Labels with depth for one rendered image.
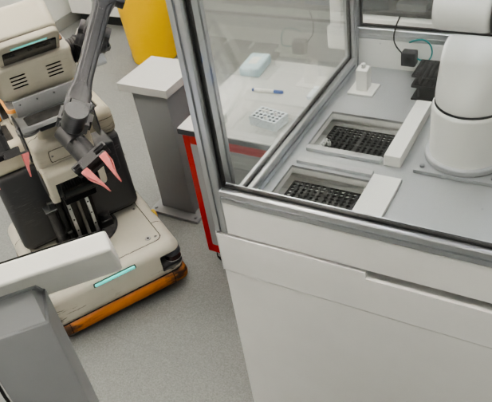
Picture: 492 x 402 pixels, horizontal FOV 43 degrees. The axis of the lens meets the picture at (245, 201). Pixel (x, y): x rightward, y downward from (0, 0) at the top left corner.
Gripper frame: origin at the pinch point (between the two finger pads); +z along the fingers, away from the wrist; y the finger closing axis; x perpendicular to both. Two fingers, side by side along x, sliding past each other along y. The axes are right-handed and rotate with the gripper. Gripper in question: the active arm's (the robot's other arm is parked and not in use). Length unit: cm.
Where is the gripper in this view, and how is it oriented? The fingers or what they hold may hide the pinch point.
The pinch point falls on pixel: (113, 183)
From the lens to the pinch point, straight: 158.9
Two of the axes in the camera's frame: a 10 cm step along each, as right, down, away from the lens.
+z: 6.9, 7.0, -1.9
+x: 0.4, 2.3, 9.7
